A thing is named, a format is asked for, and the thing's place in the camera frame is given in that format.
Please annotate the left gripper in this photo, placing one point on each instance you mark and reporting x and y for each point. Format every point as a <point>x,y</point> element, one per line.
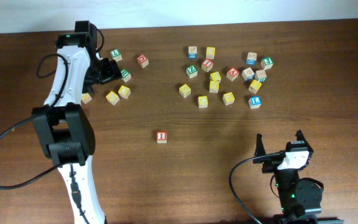
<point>112,72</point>

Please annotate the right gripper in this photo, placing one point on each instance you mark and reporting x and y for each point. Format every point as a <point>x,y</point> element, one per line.
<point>271,165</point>

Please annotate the red i block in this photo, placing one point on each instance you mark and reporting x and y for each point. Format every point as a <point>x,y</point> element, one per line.
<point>207,65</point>
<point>161,137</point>

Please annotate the yellow C block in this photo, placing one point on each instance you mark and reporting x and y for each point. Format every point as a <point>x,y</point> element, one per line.
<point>203,102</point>

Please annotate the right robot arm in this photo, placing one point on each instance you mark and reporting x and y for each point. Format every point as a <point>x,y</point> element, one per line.
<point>300,198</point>

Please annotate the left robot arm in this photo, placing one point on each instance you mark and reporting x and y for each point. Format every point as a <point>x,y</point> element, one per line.
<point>64,132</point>

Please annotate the green L block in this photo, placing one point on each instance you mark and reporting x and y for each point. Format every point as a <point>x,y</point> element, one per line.
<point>116,55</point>

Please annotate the green R block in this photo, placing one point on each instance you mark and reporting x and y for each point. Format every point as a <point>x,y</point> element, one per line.
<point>126,75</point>

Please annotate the yellow block left upper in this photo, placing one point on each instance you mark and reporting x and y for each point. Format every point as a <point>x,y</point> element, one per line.
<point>124,91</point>

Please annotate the yellow block left lower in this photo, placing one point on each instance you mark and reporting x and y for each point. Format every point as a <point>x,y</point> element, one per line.
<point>112,98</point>

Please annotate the yellow block far left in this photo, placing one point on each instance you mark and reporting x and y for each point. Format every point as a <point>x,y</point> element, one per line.
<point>86,98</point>

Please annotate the red Q block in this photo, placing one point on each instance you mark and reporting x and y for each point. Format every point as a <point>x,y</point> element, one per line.
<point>142,60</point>

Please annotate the blue L block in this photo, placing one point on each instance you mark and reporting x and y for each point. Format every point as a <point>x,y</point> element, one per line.
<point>255,102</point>

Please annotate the green sided wooden block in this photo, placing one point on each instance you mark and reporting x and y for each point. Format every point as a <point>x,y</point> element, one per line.
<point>260,75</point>

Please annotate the blue sided wooden block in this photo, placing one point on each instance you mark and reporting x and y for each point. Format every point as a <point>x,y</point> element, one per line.
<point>248,74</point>

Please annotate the yellow block centre left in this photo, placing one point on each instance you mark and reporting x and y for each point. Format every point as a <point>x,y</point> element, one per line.
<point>185,90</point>

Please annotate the green J block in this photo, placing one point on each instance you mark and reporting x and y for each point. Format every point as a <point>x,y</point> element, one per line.
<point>266,63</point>

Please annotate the green Z block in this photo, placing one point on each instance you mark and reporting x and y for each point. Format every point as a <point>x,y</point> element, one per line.
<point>191,71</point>

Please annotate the red A block right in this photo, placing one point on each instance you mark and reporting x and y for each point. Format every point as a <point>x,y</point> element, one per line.
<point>232,74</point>

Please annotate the blue picture block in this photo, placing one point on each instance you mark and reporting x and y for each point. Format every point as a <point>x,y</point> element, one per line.
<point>251,58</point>
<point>192,52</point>

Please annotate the yellow block centre lower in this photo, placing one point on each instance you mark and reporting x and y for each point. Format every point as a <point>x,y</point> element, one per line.
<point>213,86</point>

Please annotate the blue picture block right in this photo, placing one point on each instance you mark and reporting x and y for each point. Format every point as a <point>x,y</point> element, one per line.
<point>251,58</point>

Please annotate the yellow block centre upper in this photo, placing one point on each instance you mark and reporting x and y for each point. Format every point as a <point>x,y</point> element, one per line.
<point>215,76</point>

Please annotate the yellow block top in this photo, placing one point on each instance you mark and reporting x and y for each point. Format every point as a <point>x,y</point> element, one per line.
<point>210,53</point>

